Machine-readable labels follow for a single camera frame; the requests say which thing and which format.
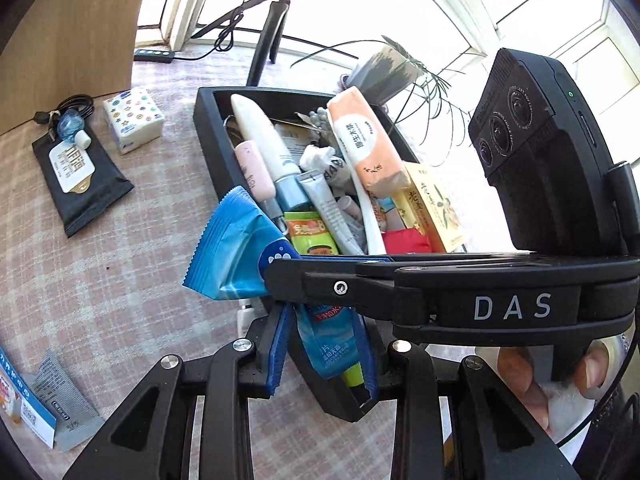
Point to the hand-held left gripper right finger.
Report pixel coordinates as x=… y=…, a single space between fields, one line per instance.
x=371 y=360

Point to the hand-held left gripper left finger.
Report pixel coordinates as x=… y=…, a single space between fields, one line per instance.
x=280 y=355

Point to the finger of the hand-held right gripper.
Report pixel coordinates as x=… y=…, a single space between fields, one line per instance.
x=320 y=282
x=350 y=260

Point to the blue foil packet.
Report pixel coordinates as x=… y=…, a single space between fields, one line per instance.
x=235 y=250

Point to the black storage tray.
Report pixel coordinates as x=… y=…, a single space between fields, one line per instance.
x=205 y=115

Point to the black wet wipe pack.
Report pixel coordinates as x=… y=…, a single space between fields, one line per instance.
x=85 y=185

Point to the person's right hand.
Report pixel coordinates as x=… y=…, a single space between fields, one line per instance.
x=520 y=375

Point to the green tube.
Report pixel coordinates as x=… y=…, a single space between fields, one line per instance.
x=354 y=375

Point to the green snack packet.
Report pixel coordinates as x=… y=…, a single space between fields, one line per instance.
x=312 y=235

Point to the white adapter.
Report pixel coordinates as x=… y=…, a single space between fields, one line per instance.
x=246 y=317

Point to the red pouch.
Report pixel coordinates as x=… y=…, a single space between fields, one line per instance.
x=405 y=241

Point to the grey tube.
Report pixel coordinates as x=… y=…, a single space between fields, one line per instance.
x=325 y=200

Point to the yellow box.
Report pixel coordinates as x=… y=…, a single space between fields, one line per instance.
x=430 y=210

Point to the crumpled white wrapper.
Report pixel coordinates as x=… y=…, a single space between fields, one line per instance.
x=320 y=160

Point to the orange white tube pack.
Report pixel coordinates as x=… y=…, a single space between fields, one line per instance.
x=365 y=145

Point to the pink tube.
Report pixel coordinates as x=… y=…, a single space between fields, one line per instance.
x=252 y=170

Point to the white tube with blue cap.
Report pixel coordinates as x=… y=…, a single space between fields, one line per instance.
x=260 y=135

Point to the grey white plant pot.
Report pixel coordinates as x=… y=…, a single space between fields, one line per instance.
x=385 y=70

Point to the green spider plant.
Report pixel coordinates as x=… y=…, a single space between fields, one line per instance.
x=400 y=49

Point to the grey foil packet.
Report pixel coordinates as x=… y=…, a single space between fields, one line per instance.
x=65 y=400

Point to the black tripod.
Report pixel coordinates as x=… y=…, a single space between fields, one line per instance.
x=265 y=35

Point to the patterned white tissue pack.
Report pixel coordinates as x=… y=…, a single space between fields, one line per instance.
x=132 y=120

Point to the blue and white box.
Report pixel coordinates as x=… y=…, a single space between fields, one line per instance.
x=30 y=410

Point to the black inline remote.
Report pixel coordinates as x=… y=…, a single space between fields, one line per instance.
x=155 y=56

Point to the small blue sanitizer bottle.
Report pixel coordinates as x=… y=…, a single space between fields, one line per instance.
x=70 y=127

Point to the light wooden board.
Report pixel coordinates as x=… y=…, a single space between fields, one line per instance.
x=75 y=35

